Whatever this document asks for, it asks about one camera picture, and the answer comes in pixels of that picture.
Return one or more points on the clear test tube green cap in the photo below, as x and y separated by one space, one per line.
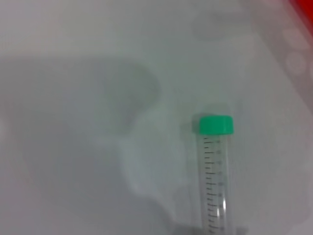
216 124

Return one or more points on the red plastic test tube rack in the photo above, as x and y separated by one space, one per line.
305 14

